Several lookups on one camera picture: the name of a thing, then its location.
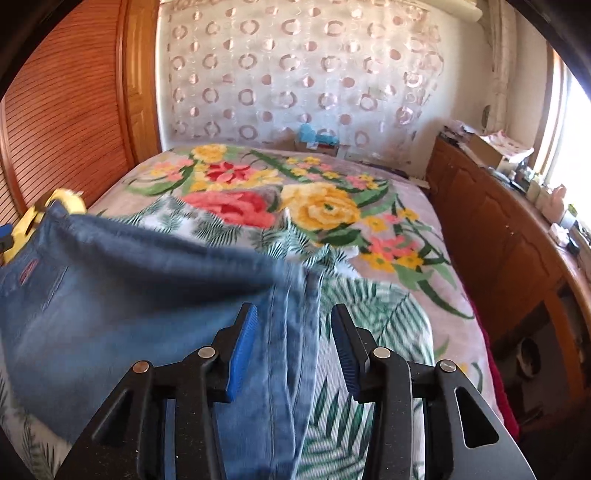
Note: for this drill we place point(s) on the yellow plush toy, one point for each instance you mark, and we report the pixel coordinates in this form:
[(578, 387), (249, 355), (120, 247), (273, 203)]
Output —
[(28, 226)]

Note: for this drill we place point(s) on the wooden slatted wardrobe door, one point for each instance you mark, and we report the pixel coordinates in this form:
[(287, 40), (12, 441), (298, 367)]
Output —
[(69, 101)]

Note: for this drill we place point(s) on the wooden side cabinet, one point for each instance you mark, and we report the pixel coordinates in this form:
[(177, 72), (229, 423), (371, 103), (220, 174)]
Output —
[(489, 226)]

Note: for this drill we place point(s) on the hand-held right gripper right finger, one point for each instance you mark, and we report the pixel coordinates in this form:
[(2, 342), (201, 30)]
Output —
[(345, 350)]

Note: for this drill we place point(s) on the red cloth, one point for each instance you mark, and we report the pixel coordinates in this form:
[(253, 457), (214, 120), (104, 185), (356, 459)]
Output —
[(501, 392)]

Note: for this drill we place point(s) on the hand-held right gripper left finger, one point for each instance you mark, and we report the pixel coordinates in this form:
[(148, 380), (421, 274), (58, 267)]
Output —
[(241, 350)]

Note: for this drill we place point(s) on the blue denim pants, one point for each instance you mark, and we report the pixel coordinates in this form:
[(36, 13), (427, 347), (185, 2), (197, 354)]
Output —
[(138, 300)]

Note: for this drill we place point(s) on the white curtain with pink circles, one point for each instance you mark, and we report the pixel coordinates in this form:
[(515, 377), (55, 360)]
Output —
[(300, 69)]

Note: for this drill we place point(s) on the floral printed blanket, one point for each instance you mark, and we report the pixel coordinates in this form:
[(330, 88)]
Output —
[(392, 300)]

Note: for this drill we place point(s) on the window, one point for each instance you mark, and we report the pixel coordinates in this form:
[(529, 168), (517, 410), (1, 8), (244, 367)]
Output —
[(572, 138)]

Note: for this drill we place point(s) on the blue toy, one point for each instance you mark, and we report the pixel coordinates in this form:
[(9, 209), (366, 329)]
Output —
[(316, 134)]

